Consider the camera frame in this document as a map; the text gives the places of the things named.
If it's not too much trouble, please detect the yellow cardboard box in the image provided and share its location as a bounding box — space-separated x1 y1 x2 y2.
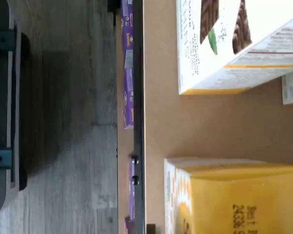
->
164 157 293 234

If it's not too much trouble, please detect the white chocolate thins box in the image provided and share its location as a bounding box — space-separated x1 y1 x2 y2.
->
175 0 293 96

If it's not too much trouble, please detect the purple Annie's bunny cracker box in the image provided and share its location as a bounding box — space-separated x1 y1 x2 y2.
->
120 0 134 50
123 68 135 130

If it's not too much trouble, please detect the black shelf post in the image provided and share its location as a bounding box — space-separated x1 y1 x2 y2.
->
107 0 123 13

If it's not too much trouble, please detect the silver edge strip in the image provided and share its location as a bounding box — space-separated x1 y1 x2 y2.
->
5 20 22 190

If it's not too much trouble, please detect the teal metal bracket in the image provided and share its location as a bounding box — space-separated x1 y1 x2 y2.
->
0 149 13 169
0 29 17 52

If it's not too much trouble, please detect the black metal shelf beam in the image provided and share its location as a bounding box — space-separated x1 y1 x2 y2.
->
132 0 146 234

